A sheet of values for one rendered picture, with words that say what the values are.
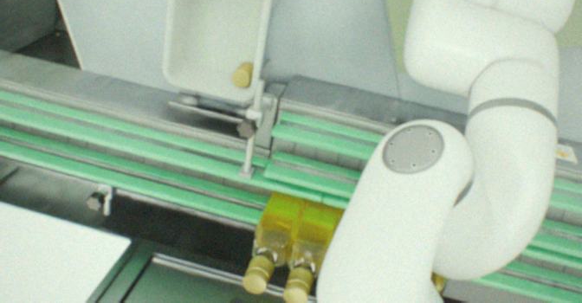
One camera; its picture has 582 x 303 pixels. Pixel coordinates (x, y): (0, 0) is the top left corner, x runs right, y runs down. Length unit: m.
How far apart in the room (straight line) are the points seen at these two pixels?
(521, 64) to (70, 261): 0.77
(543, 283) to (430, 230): 0.69
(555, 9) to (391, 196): 0.33
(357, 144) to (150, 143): 0.35
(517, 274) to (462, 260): 0.56
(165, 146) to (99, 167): 0.14
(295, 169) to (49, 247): 0.43
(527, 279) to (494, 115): 0.58
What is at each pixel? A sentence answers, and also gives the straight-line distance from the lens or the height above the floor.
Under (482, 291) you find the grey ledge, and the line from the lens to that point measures 1.22.
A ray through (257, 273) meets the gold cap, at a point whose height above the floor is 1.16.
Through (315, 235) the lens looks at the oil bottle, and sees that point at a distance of 0.98.
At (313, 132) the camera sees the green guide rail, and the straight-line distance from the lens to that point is 1.02.
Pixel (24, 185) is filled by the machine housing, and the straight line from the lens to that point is 1.38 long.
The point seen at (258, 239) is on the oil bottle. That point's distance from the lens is 0.96.
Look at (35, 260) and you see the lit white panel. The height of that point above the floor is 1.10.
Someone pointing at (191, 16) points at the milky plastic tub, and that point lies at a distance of 1.19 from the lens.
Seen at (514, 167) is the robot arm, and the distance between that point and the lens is 0.61.
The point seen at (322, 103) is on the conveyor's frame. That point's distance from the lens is 1.08.
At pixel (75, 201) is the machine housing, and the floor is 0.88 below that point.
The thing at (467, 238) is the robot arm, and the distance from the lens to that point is 0.57.
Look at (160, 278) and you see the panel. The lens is 1.10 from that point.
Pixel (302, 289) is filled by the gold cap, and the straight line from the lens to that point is 0.89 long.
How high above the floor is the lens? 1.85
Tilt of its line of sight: 62 degrees down
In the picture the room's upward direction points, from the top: 153 degrees counter-clockwise
